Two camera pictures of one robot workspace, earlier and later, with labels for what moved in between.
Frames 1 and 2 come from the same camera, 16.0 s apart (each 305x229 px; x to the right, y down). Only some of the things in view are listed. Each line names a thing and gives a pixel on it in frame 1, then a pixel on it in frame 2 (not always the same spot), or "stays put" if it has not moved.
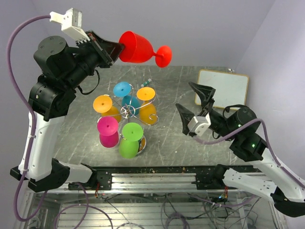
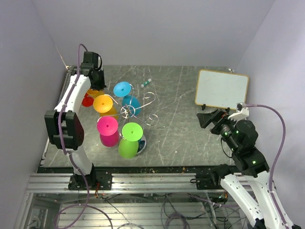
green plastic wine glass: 128,144 stays put
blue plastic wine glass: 122,89 stays put
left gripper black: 108,51 → 102,85
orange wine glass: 147,111 → 95,93
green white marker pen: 146,83 stays put
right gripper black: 205,93 → 218,117
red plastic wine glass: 137,48 → 87,101
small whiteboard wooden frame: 231,88 stays put
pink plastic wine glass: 107,128 stays put
